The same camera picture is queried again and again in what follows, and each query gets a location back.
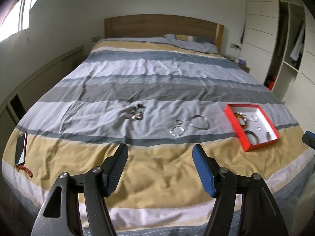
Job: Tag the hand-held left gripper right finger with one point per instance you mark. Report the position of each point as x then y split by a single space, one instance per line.
204 169

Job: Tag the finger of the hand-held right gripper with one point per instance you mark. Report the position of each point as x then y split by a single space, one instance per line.
310 139

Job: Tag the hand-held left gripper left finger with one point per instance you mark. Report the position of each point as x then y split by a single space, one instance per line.
115 169

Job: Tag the metal wristwatch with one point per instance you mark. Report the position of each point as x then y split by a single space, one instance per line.
267 136

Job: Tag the red cardboard box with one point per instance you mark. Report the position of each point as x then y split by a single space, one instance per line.
236 130

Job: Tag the dark brown bangle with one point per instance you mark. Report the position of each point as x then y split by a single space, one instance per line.
247 133

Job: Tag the amber bangle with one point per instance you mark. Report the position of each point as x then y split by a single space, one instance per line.
238 114

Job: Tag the large silver bangle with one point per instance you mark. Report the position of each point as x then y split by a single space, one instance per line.
190 123

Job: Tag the red bag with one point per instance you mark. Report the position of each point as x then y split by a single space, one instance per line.
270 84

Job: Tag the hanging clothes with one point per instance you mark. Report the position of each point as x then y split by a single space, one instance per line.
296 46

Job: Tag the wooden nightstand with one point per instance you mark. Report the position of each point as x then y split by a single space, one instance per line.
244 68

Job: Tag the smartphone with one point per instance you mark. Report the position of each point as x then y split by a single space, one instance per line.
21 148

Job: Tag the striped duvet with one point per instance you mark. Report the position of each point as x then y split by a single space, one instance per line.
160 78

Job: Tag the tissue box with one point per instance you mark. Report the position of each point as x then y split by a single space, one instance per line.
241 61

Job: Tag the white wardrobe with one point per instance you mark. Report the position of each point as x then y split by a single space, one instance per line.
258 29

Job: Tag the low white cabinet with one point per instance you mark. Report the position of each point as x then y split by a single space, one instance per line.
44 71

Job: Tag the striped pillow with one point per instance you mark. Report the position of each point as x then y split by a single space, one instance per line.
194 45

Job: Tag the wooden headboard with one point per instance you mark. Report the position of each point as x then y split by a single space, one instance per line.
152 25

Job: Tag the window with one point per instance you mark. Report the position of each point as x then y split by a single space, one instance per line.
14 17

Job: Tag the wall socket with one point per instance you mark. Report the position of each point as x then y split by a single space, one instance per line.
234 45

